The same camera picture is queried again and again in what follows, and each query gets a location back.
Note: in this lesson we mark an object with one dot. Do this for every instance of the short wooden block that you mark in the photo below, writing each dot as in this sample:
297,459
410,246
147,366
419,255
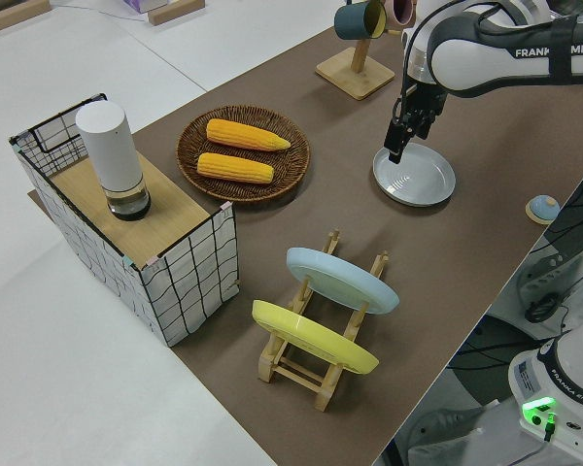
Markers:
175,10

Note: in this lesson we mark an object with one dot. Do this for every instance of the light blue plate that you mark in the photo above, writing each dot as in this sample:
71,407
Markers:
345,281

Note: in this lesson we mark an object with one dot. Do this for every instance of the teal mug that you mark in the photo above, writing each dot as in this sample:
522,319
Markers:
352,22

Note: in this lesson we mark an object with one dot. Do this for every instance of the white cylinder bottle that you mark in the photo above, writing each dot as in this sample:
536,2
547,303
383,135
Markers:
109,145

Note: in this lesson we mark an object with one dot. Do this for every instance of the purple white box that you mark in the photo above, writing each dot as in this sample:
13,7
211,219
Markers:
143,5

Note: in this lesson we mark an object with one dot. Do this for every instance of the wooden mug tree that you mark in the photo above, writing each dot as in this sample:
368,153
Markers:
354,75

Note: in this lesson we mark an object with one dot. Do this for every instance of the wooden plate rack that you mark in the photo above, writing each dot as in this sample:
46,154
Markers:
291,374

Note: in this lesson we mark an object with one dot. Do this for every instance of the shorter yellow corn cob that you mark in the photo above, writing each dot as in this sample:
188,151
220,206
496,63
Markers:
233,168

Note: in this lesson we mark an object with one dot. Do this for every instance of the long wooden block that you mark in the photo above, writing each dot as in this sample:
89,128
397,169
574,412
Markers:
14,14

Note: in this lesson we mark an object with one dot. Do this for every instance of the blue service bell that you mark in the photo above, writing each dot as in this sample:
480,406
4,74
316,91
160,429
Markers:
543,206

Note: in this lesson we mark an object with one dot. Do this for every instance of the pink mug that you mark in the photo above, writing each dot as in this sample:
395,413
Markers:
401,12

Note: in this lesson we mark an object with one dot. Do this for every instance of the yellow plate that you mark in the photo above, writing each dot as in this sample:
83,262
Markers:
316,337

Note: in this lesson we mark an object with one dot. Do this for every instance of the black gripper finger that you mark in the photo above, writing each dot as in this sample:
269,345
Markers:
397,143
427,123

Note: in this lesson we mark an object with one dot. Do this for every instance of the longer yellow corn cob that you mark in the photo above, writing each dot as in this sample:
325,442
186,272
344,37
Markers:
243,135

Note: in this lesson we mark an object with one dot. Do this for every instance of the gray round plate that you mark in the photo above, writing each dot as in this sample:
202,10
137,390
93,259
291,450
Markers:
422,179

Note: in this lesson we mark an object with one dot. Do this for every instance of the brown wicker basket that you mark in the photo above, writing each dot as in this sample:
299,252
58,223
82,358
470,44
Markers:
291,165

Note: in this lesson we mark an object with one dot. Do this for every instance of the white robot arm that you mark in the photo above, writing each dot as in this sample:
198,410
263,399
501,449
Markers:
466,63

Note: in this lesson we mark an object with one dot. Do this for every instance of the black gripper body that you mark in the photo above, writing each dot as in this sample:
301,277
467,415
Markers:
425,104

